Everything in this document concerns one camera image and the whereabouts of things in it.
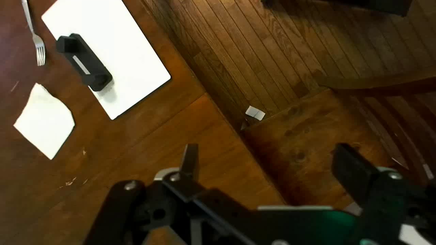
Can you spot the brown wooden slat-back chair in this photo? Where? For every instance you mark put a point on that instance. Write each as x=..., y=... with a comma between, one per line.
x=309, y=144

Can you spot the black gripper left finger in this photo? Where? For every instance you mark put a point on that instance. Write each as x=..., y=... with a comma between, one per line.
x=192, y=160

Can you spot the black floor object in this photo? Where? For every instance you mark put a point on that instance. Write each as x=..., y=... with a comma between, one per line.
x=363, y=4

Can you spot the large white paper sheet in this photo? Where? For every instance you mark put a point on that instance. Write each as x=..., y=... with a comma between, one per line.
x=132, y=54

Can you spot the silver metal fork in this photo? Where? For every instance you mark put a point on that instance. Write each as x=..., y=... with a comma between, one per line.
x=40, y=49

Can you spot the dark wooden dining table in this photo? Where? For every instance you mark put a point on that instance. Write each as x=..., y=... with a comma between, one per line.
x=159, y=150

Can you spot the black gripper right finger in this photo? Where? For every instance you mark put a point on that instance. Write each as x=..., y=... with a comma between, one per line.
x=352, y=170

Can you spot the small white paper square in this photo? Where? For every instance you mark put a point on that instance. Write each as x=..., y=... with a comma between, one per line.
x=44, y=121

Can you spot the small white paper tag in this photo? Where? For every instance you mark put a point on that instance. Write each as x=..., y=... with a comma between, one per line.
x=256, y=113

